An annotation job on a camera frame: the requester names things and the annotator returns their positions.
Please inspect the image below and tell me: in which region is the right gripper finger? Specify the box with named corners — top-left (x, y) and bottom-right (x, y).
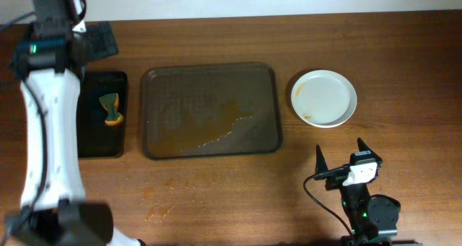
top-left (357, 138), bottom-right (375, 156)
top-left (315, 145), bottom-right (328, 175)

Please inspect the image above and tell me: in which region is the green and yellow sponge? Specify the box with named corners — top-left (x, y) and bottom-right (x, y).
top-left (99, 93), bottom-right (124, 126)

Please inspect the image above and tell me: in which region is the pale grey plate top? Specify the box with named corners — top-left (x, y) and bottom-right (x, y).
top-left (289, 70), bottom-right (357, 128)

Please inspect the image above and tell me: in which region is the white plate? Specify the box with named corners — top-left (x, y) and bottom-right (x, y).
top-left (292, 95), bottom-right (357, 128)

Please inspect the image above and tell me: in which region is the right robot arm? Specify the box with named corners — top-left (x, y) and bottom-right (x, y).
top-left (303, 139), bottom-right (418, 245)

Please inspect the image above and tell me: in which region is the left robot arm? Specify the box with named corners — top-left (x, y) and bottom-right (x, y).
top-left (4, 0), bottom-right (141, 246)

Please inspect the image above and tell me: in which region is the black rectangular tray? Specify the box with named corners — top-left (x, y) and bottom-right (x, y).
top-left (77, 71), bottom-right (128, 159)

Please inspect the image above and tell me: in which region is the brown plastic serving tray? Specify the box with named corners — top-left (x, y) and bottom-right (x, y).
top-left (140, 62), bottom-right (283, 160)

